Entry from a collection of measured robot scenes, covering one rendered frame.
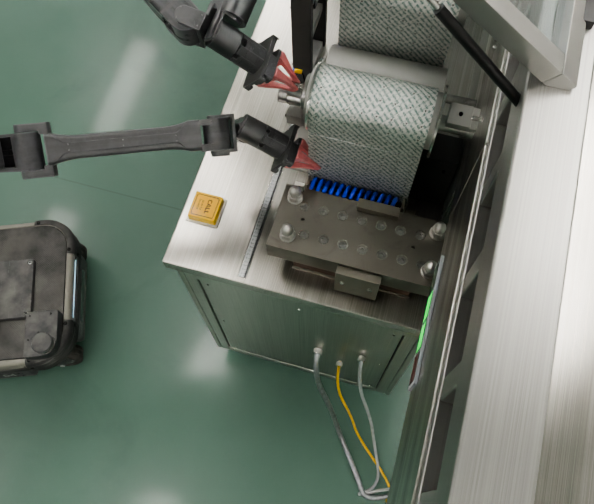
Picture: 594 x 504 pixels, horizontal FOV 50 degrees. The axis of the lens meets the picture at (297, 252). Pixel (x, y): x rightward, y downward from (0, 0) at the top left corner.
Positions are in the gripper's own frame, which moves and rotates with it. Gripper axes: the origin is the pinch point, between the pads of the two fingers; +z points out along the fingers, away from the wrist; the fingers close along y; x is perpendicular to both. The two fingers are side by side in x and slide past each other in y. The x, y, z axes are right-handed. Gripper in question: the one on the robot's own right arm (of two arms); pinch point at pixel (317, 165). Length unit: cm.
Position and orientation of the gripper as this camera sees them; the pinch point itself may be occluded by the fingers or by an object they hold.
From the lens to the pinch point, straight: 144.4
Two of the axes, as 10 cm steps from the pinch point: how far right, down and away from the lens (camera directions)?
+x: 4.5, -2.1, -8.7
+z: 8.5, 4.0, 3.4
